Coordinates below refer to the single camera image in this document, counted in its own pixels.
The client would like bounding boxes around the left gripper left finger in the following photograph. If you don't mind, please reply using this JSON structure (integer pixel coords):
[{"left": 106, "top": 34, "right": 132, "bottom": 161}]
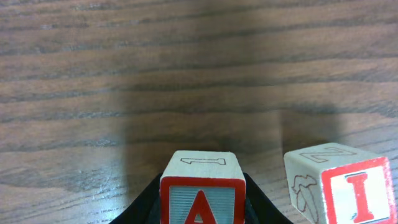
[{"left": 109, "top": 173, "right": 162, "bottom": 224}]

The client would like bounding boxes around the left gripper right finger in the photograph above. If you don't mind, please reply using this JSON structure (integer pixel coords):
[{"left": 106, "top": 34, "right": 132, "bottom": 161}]
[{"left": 244, "top": 173, "right": 293, "bottom": 224}]

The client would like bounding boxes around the red letter I block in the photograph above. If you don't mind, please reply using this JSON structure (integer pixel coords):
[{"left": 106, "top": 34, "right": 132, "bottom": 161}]
[{"left": 284, "top": 143, "right": 397, "bottom": 224}]

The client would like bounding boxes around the red letter A block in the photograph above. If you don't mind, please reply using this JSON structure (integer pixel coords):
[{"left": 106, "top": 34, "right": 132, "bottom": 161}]
[{"left": 159, "top": 150, "right": 246, "bottom": 224}]

